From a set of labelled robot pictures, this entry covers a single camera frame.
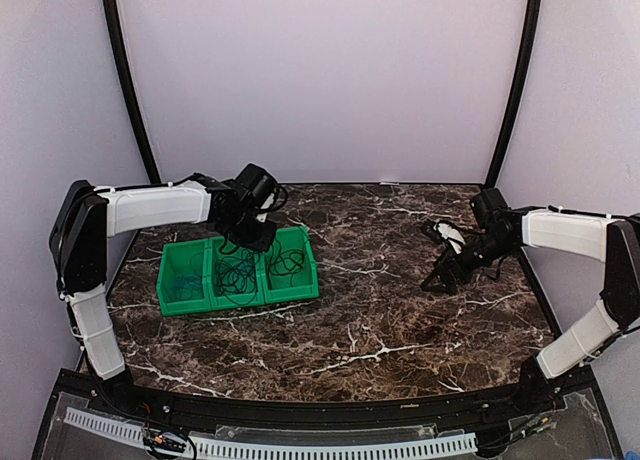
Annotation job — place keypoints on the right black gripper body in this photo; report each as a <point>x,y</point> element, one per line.
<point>491,251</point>

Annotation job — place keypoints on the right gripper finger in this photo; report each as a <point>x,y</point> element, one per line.
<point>439,284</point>
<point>444,266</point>

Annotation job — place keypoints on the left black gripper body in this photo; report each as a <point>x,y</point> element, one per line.
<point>246,234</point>

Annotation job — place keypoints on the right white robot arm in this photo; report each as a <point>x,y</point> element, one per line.
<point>609,239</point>

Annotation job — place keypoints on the right green plastic bin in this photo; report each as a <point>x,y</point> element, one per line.
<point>289,270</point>

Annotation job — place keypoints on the left green plastic bin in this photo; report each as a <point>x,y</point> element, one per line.
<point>183,278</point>

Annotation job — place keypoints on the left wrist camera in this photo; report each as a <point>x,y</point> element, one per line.
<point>259,191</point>

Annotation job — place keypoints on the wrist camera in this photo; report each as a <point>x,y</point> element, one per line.
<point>486,205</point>
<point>259,191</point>

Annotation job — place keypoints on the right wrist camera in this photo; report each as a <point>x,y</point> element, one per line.
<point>486,205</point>

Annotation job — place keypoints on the black front rail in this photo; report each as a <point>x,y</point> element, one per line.
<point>482,408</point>

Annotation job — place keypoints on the white slotted cable duct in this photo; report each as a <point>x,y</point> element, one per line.
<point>131,434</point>

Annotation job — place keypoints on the left black frame post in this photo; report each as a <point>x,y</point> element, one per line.
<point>128,90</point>

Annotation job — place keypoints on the black frame post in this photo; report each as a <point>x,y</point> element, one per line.
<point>521,68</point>
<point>128,90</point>

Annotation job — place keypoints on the right black frame post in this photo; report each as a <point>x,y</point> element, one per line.
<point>521,68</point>

